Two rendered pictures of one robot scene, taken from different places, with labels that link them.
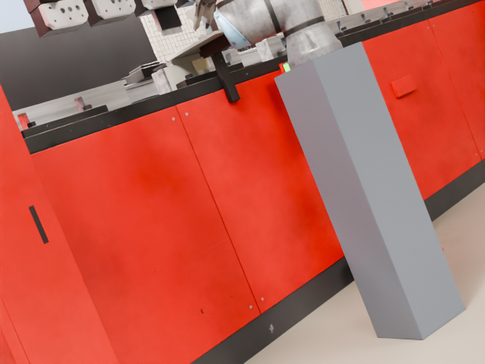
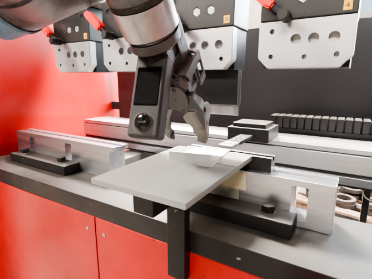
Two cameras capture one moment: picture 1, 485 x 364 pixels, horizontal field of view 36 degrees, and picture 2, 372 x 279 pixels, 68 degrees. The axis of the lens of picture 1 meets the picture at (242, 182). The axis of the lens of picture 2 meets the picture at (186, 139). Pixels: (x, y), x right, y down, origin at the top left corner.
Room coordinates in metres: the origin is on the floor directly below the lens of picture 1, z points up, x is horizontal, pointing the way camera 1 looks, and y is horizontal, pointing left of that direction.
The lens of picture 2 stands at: (2.42, -0.55, 1.16)
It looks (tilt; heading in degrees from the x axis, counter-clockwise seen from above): 12 degrees down; 76
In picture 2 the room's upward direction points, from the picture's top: straight up
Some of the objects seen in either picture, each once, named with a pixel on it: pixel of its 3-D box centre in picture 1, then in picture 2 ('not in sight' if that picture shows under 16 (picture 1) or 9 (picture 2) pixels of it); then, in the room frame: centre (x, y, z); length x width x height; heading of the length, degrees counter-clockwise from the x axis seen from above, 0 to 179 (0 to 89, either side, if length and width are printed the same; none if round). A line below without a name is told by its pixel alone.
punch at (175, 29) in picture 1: (167, 22); (217, 92); (2.64, 0.03, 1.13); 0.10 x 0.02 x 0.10; 134
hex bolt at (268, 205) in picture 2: not in sight; (268, 208); (2.69, -0.11, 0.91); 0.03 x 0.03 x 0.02
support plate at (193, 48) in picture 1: (208, 42); (181, 168); (2.53, -0.07, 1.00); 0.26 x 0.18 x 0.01; 44
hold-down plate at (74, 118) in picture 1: (63, 123); (42, 161); (2.18, 0.42, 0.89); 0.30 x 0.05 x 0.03; 134
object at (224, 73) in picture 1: (228, 68); (170, 233); (2.50, -0.10, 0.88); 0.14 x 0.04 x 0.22; 44
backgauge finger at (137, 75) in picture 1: (156, 66); (244, 133); (2.76, 0.13, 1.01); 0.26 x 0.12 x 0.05; 44
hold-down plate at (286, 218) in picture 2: (211, 76); (220, 207); (2.62, -0.04, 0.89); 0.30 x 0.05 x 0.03; 134
